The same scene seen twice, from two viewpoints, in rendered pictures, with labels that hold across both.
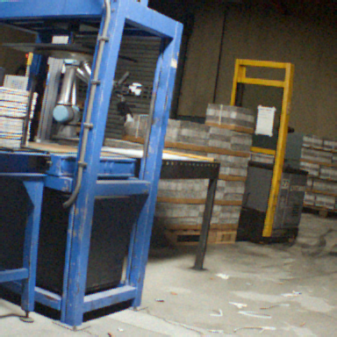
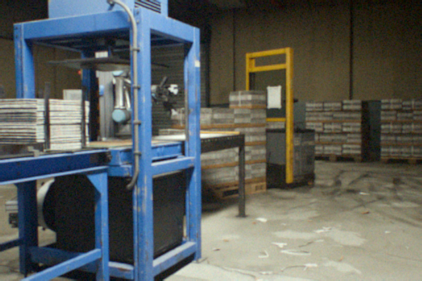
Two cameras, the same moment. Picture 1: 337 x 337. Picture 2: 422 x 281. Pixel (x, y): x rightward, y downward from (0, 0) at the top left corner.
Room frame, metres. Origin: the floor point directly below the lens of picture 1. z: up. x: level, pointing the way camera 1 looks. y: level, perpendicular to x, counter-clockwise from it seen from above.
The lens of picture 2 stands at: (0.27, -0.03, 0.96)
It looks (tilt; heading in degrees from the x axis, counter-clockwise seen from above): 3 degrees down; 0
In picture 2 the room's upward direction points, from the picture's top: straight up
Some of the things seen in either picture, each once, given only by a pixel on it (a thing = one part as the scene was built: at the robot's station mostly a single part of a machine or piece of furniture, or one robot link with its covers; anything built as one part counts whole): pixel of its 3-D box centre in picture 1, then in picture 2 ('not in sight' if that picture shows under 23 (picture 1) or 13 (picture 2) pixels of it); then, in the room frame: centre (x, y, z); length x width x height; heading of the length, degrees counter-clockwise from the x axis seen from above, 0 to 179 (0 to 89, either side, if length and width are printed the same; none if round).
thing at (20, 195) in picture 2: not in sight; (24, 223); (2.87, 1.08, 0.35); 0.05 x 0.05 x 0.70; 65
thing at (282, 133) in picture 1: (279, 148); (288, 115); (6.14, -1.03, 0.97); 0.09 x 0.09 x 1.75; 44
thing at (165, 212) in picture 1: (162, 194); (207, 163); (5.57, 0.03, 0.42); 1.17 x 0.39 x 0.83; 134
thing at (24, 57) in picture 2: not in sight; (26, 148); (3.09, 1.14, 0.77); 0.09 x 0.09 x 1.55; 65
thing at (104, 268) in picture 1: (42, 225); (113, 206); (3.17, 0.62, 0.38); 0.94 x 0.69 x 0.63; 65
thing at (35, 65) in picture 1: (25, 143); (90, 143); (3.63, 0.89, 0.77); 0.09 x 0.09 x 1.55; 65
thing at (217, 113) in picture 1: (222, 173); (247, 141); (6.07, -0.49, 0.65); 0.39 x 0.30 x 1.29; 44
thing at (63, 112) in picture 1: (68, 85); (120, 93); (4.40, 0.81, 1.19); 0.15 x 0.12 x 0.55; 166
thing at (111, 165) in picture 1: (50, 156); (112, 150); (3.17, 0.62, 0.75); 0.70 x 0.65 x 0.10; 155
